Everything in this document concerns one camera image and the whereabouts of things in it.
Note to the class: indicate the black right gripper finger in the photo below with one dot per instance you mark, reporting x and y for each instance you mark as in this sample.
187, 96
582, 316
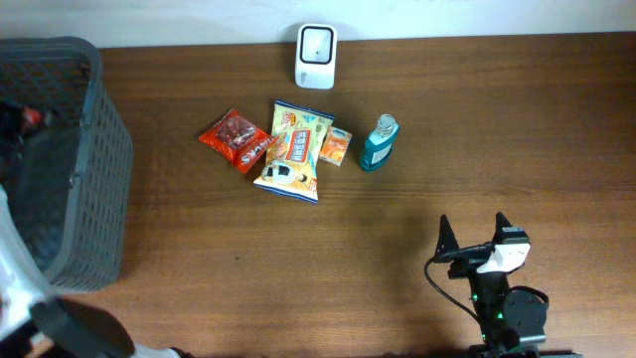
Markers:
502, 233
447, 245

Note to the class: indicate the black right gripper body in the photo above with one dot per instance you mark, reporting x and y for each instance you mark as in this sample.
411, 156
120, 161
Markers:
470, 254

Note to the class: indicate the black red snack packet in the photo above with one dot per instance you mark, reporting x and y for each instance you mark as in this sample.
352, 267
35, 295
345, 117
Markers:
34, 120

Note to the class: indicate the teal mouthwash bottle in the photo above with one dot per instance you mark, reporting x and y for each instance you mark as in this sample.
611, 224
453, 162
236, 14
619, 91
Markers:
380, 143

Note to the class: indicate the orange tissue pack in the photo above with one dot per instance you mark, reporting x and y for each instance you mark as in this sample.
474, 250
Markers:
335, 145

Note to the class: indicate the yellow wet wipes pack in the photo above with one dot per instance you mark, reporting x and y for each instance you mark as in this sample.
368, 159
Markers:
290, 162

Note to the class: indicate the red snack bag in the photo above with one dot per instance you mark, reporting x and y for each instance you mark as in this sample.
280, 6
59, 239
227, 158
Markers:
238, 139

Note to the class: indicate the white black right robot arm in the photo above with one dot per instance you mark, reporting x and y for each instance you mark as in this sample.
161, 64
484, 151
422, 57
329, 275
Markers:
511, 319

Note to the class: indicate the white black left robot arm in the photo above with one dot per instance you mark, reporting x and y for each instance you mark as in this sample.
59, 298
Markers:
36, 321

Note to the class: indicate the grey plastic mesh basket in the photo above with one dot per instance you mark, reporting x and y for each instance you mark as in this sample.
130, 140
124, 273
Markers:
69, 184

